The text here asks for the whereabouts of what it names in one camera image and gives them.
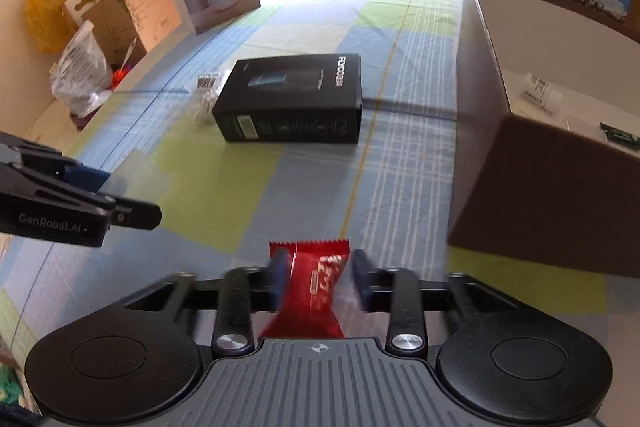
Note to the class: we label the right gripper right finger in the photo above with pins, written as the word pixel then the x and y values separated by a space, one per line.
pixel 405 298

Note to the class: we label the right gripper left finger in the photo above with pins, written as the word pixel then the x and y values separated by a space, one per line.
pixel 234 297

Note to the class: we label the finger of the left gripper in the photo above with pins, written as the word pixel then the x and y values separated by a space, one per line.
pixel 84 178
pixel 131 213

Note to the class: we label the red candy wrapper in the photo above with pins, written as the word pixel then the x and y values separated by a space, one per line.
pixel 305 312

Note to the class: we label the cotton swab plastic bag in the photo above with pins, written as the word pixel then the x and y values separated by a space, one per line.
pixel 207 90

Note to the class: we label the black shaver box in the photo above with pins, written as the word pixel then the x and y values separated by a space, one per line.
pixel 313 98

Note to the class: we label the white pill bottle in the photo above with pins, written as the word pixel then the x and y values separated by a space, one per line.
pixel 541 93

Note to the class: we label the red small object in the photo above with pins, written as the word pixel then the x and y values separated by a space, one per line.
pixel 117 77

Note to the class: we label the plaid tablecloth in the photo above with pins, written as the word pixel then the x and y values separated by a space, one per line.
pixel 222 203

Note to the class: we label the clear plastic bag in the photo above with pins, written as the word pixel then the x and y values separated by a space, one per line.
pixel 82 78

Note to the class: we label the yellow plastic bag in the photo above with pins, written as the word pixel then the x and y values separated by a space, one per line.
pixel 48 24

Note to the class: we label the brown cardboard storage box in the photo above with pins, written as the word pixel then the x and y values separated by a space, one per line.
pixel 528 190

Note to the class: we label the brown cardboard hanger box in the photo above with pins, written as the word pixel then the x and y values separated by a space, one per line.
pixel 113 28

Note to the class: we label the pink paper envelope box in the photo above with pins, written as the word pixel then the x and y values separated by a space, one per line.
pixel 153 19

